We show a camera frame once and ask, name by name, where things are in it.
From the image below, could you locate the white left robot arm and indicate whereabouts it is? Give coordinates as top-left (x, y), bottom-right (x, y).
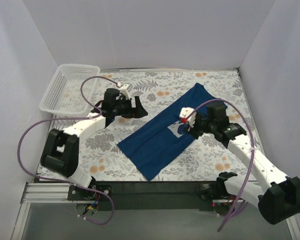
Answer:
top-left (40, 85), bottom-right (148, 200)

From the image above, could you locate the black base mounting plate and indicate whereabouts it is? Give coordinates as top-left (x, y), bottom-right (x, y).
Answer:
top-left (67, 180), bottom-right (247, 212)

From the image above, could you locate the blue t shirt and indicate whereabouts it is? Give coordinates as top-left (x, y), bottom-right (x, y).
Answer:
top-left (117, 83), bottom-right (215, 181)

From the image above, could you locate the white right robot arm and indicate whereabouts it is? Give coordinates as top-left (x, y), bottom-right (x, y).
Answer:
top-left (179, 100), bottom-right (300, 225)

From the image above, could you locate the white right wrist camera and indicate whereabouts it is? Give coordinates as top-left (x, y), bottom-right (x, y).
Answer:
top-left (179, 107), bottom-right (197, 128)

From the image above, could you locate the white plastic basket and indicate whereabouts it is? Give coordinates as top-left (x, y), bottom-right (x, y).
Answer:
top-left (39, 64), bottom-right (100, 117)

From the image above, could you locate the floral table cloth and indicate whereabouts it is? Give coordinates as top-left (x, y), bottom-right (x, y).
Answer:
top-left (39, 70), bottom-right (271, 182)

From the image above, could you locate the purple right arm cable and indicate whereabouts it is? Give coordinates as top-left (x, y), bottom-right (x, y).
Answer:
top-left (182, 98), bottom-right (256, 233)

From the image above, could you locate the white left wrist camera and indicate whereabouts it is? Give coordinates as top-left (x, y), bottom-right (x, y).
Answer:
top-left (116, 82), bottom-right (133, 100)

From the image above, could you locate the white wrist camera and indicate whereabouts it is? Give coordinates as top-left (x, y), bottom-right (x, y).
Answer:
top-left (179, 107), bottom-right (197, 128)
top-left (116, 82), bottom-right (133, 100)

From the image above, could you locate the aluminium frame rail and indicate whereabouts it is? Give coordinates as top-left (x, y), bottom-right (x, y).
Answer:
top-left (21, 181), bottom-right (77, 204)

